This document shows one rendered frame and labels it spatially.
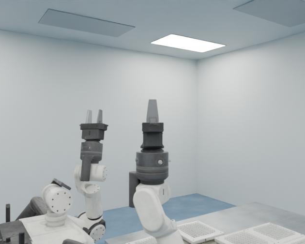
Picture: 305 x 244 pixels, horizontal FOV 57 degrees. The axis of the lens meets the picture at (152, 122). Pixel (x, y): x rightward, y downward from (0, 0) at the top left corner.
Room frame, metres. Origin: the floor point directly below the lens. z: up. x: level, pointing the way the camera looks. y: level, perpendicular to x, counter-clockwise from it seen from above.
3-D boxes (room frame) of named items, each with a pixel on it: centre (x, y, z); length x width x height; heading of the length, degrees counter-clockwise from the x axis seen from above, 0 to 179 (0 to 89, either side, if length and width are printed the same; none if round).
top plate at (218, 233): (1.74, -0.27, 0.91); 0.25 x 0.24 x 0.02; 31
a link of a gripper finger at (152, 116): (0.74, 0.00, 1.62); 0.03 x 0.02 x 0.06; 92
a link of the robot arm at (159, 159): (0.77, 0.00, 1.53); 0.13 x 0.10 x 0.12; 2
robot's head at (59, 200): (0.84, 0.29, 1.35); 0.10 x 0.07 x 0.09; 34
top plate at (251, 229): (1.71, -0.74, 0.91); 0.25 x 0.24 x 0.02; 30
